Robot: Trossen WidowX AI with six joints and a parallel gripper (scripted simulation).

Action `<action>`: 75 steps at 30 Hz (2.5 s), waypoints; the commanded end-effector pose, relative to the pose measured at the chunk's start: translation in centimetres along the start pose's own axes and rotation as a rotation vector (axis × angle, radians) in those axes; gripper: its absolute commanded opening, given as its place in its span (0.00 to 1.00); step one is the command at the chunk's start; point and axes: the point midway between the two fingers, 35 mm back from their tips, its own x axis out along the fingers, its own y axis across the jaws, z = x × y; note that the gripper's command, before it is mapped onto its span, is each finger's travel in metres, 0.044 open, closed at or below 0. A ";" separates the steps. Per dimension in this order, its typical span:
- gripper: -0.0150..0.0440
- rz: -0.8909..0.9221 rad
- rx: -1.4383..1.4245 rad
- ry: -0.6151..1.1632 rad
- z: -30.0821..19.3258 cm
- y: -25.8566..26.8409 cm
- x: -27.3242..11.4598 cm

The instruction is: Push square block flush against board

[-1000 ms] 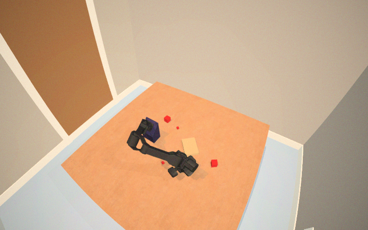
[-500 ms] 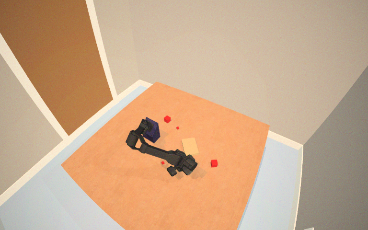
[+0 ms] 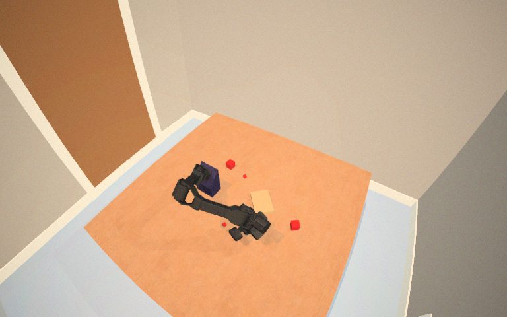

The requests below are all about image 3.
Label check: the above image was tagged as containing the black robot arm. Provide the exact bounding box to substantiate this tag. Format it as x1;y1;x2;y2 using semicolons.
172;164;271;240

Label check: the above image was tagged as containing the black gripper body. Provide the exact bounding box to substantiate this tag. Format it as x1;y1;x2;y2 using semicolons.
229;211;267;241

